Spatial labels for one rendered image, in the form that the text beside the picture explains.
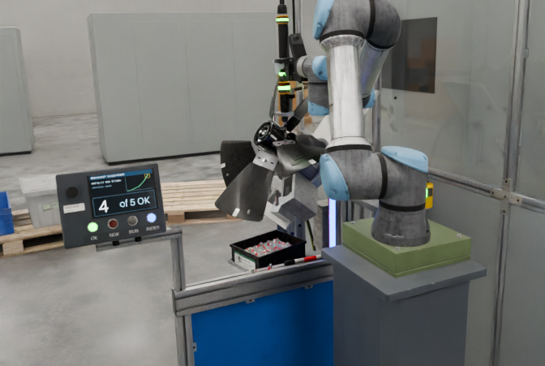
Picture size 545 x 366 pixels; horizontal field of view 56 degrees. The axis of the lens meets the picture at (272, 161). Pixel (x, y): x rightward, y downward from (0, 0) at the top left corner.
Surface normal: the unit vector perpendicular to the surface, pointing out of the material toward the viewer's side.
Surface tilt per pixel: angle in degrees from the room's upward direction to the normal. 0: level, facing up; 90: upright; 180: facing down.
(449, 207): 90
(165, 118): 90
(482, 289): 90
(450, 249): 90
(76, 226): 75
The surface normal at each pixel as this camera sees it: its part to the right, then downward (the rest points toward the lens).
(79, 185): 0.39, -0.07
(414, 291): 0.41, 0.18
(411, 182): 0.09, 0.23
